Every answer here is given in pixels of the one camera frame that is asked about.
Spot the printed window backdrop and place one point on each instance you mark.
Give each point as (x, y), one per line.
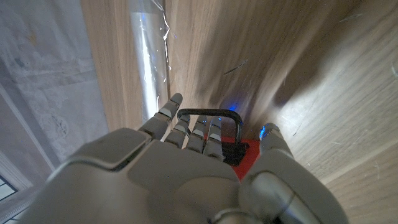
(46, 77)

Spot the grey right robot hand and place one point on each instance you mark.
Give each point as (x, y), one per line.
(155, 180)

